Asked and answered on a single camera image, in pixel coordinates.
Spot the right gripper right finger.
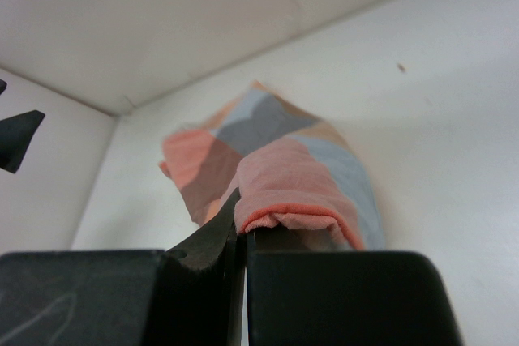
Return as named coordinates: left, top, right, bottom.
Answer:
left=247, top=230, right=463, bottom=345

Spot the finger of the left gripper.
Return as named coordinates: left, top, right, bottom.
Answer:
left=0, top=78, right=46, bottom=175

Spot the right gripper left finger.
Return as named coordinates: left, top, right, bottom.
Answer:
left=1, top=192, right=244, bottom=345

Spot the checkered orange blue cloth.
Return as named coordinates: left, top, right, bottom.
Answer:
left=160, top=83, right=385, bottom=250

